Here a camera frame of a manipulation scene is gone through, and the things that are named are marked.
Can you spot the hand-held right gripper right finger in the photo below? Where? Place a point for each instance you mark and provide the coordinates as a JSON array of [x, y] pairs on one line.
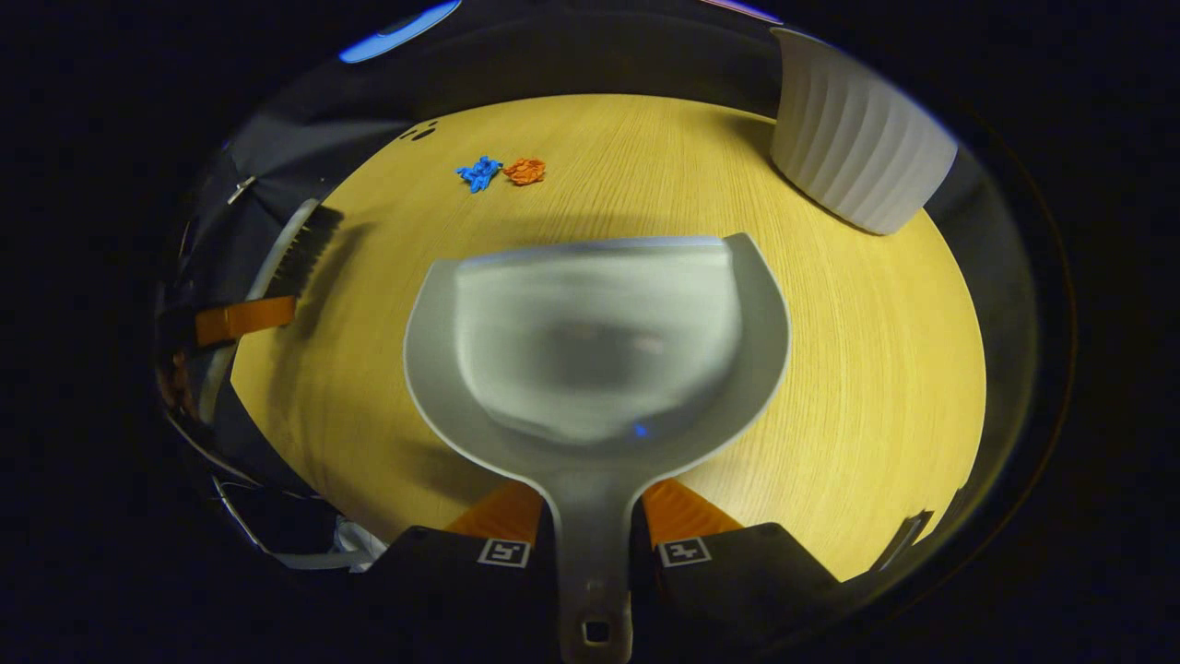
[[737, 590]]

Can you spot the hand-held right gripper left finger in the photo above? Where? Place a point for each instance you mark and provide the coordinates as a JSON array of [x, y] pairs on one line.
[[442, 590]]

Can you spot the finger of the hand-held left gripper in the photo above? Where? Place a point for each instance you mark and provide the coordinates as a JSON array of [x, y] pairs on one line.
[[244, 320]]

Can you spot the small white black-bristle broom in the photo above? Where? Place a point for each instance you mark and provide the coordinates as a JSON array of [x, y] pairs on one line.
[[304, 249]]

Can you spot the blue paper trash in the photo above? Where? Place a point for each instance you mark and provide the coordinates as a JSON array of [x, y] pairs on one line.
[[479, 172]]

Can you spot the grey plastic dustpan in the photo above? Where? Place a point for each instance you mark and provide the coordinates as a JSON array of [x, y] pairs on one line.
[[590, 350]]

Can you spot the orange paper trash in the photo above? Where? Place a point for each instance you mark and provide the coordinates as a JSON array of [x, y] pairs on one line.
[[525, 171]]

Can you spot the white ribbed garbage bin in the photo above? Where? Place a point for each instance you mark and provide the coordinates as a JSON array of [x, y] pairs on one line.
[[857, 148]]

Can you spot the metal clip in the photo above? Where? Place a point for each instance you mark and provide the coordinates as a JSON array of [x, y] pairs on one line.
[[241, 189]]

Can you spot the dark grey bar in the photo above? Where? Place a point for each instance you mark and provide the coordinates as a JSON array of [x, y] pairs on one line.
[[902, 539]]

